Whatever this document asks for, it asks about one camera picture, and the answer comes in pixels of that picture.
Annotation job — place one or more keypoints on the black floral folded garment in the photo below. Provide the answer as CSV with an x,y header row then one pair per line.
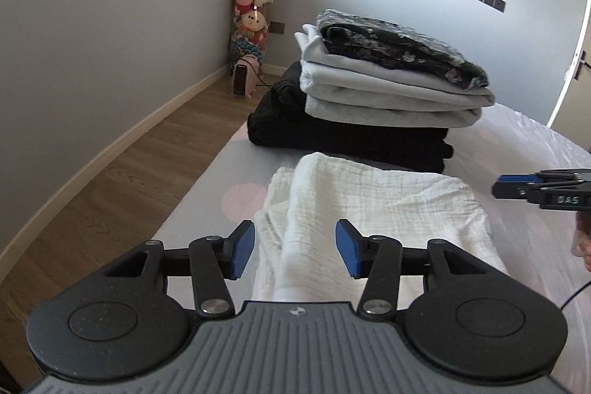
x,y
392,43

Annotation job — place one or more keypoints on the large white crinkled garment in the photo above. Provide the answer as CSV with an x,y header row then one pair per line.
x,y
268,237

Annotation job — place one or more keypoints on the pink space heater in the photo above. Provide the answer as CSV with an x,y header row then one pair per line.
x,y
244,75

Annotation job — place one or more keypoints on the person's right hand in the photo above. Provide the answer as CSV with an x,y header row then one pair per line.
x,y
585,253

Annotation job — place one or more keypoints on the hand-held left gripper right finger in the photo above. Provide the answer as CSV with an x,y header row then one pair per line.
x,y
348,248

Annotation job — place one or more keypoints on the white door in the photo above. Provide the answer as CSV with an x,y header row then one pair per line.
x,y
582,6

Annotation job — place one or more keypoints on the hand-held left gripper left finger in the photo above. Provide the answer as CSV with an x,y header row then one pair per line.
x,y
242,248

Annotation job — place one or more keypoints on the white baseboard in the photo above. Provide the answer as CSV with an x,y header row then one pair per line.
x,y
115,140

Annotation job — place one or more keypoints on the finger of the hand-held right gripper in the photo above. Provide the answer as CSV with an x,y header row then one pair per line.
x,y
517,187

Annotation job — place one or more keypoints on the dark wall socket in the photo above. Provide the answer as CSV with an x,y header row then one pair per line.
x,y
277,27

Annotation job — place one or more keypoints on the light grey folded sweatshirt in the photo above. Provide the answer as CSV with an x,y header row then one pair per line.
x,y
378,91

